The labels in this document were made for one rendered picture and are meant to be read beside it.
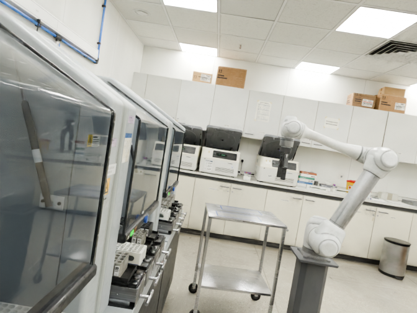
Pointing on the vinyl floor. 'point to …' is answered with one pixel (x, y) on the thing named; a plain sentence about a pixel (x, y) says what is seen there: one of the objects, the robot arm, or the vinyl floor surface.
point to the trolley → (215, 272)
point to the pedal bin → (394, 258)
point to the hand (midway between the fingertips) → (280, 176)
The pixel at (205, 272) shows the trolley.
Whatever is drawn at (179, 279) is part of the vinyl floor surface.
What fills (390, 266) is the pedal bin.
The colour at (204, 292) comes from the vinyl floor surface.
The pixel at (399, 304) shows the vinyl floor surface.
